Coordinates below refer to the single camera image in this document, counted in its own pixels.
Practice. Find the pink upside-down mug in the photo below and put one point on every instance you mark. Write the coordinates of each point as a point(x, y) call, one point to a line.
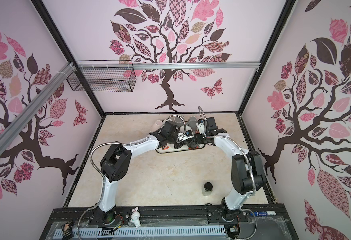
point(157, 125)

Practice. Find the black mug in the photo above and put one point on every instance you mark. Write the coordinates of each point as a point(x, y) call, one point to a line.
point(193, 144)

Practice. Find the white strawberry tray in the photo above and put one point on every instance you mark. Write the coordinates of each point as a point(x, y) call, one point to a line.
point(178, 147)

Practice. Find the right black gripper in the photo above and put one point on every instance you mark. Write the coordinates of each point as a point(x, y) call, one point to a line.
point(198, 141)

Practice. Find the small grey mug right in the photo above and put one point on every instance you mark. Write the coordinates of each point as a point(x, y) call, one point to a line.
point(192, 123)

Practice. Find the diagonal aluminium rail left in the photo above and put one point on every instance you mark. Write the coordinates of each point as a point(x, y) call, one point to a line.
point(16, 126)

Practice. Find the blue white marker pen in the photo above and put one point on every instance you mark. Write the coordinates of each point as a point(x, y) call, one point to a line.
point(263, 213)

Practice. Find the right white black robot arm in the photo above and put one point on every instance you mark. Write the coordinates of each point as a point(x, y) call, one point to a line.
point(247, 175)

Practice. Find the black front base frame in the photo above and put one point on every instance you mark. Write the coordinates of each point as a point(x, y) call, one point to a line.
point(64, 223)

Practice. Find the white rabbit figurine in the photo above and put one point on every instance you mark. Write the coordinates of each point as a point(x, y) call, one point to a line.
point(135, 217)

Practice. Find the black wire basket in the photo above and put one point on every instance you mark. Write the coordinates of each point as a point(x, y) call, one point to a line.
point(114, 76)

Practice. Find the tall grey mug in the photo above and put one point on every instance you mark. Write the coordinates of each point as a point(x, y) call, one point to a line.
point(179, 121)

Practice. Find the white slotted cable duct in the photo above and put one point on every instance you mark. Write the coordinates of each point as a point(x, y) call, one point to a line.
point(142, 232)

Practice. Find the right metal flexible conduit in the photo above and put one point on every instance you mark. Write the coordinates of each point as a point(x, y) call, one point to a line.
point(235, 199)

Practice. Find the horizontal aluminium rail back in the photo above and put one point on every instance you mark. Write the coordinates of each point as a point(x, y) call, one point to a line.
point(157, 66)

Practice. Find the white round mug centre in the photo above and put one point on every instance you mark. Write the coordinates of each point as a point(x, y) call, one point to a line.
point(185, 133)

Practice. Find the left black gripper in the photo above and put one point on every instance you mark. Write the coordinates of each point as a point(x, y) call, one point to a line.
point(178, 145)

